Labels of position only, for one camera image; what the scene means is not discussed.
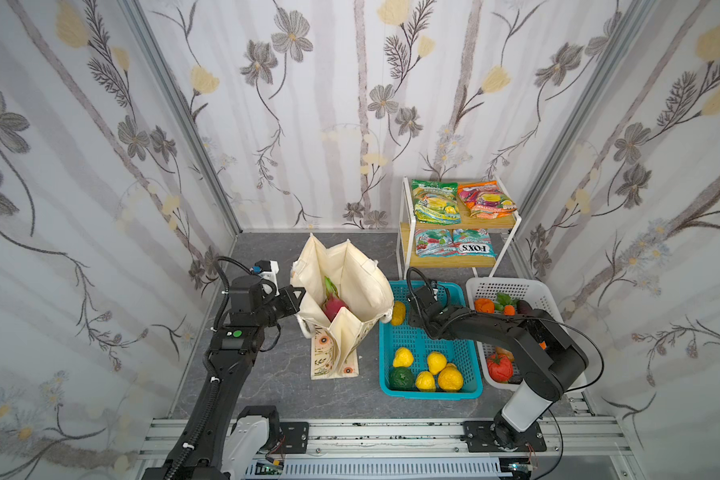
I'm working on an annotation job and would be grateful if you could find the pink dragon fruit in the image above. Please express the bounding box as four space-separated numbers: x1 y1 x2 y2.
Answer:
322 277 348 322

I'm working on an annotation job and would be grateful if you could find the yellow lemon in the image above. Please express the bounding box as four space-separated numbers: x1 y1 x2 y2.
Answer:
415 371 437 392
427 351 448 376
389 301 407 326
393 347 414 368

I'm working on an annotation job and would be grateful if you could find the cream floral grocery tote bag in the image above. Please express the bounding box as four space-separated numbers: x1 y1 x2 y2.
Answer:
290 236 395 380

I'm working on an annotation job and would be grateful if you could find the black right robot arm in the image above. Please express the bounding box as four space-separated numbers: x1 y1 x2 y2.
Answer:
405 267 589 451

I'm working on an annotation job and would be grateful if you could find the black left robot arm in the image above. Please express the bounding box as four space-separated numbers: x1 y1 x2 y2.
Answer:
142 256 305 479

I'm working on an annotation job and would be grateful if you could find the green red candy bag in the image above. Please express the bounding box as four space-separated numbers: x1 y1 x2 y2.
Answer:
414 229 457 258

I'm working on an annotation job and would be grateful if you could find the Fox's candy bag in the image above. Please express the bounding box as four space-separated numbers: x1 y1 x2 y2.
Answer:
452 229 496 258

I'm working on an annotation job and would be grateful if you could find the green snack bag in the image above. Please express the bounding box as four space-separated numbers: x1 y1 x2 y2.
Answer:
411 180 461 225

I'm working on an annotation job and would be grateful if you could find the orange snack bag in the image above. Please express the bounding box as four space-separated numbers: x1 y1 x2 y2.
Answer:
458 181 517 219

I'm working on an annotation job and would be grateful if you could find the yellow lemon top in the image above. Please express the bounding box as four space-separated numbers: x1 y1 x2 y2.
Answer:
389 301 407 326

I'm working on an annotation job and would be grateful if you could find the teal plastic basket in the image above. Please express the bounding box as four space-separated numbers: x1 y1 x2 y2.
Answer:
379 280 483 401

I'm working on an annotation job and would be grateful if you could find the orange bell pepper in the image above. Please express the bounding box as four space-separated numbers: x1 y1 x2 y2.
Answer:
474 298 495 314

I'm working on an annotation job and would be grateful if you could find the green avocado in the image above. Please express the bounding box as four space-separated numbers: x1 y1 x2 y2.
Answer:
389 367 415 391

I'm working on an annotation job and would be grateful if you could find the large yellow citrus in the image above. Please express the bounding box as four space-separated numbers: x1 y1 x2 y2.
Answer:
437 363 464 393

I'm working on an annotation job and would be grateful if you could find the white wooden two-tier shelf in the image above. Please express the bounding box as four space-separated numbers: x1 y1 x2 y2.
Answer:
395 176 523 279

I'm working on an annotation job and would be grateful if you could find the red tomato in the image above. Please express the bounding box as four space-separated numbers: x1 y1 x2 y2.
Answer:
486 353 514 384

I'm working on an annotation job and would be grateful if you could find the purple eggplant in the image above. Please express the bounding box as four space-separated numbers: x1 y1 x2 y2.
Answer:
516 299 534 315

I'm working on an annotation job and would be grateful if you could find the white plastic basket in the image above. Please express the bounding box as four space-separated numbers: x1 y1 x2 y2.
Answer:
465 277 563 391

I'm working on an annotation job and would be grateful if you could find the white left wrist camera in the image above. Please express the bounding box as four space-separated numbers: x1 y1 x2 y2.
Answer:
253 260 279 289

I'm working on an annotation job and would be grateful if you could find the aluminium mounting rail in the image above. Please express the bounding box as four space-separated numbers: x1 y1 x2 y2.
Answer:
137 416 634 480

